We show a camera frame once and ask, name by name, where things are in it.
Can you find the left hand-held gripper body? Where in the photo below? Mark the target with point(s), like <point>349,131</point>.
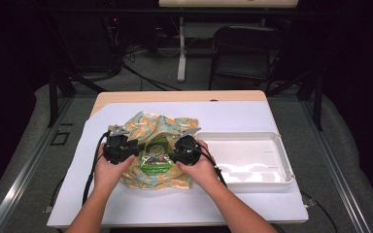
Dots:
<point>118,150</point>

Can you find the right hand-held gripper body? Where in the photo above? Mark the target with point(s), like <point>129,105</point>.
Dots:
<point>186,152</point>

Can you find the green snack packet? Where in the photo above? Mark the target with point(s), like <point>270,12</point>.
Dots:
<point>157,158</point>

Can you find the orange print cloth bag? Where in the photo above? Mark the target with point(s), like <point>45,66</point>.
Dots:
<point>149,124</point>

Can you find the white plastic tray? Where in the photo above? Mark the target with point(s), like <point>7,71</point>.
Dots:
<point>249,152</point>

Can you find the person's right hand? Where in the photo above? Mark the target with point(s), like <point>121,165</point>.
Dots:
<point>202,173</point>

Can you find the person's left hand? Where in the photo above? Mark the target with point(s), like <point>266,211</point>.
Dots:
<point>110,176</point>

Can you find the black metal stand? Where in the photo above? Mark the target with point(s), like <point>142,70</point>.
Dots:
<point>318,103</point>
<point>53,97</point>

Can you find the grey metal clamp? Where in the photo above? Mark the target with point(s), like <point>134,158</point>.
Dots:
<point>48,209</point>
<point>309,202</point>

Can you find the white desk leg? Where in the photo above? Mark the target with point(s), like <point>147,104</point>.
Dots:
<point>182,58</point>

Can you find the black folding chair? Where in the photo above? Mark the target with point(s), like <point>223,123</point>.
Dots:
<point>249,34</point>

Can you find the light desk top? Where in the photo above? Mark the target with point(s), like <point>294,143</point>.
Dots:
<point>226,3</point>

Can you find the aluminium frame rail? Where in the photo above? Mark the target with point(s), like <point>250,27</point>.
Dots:
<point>29,161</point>
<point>333,165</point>

